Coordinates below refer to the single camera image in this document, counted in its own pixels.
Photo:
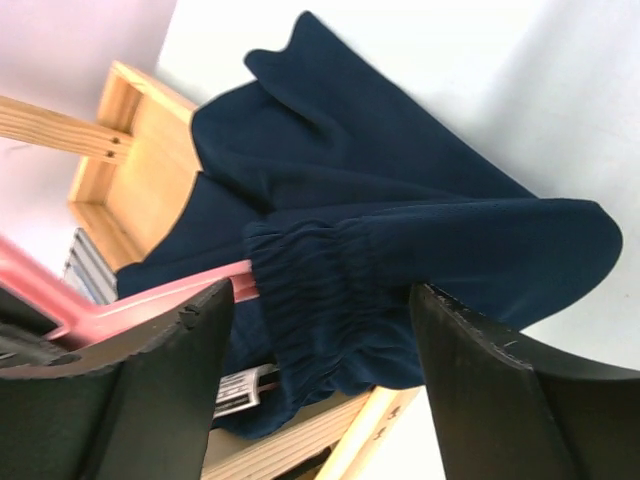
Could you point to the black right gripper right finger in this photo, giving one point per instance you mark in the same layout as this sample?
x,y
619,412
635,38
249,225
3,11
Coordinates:
x,y
506,406

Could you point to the pink plastic hanger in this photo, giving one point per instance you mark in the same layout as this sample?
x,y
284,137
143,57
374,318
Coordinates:
x,y
40,300

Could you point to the navy blue shorts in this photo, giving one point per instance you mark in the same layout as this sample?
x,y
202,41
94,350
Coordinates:
x,y
343,193

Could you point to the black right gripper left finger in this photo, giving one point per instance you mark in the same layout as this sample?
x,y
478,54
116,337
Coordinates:
x,y
137,406

